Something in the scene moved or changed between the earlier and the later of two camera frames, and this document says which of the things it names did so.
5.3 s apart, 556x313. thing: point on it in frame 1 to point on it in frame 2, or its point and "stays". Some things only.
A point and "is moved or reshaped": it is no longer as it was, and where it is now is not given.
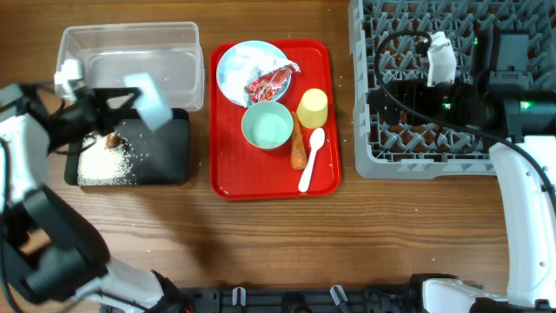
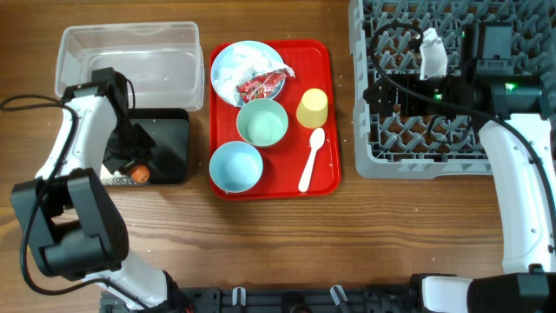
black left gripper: x=90 y=100 to x=125 y=163
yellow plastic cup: x=312 y=108 stays
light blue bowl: x=152 y=103 to x=235 y=167
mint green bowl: x=267 y=124 stays
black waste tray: x=160 y=156 stays
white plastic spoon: x=316 y=141 stays
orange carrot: x=298 y=156 to x=140 y=174
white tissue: x=244 y=64 is moved or reshaped
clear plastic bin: x=170 y=51 stays
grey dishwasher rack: x=384 y=34 stays
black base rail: x=335 y=299 stays
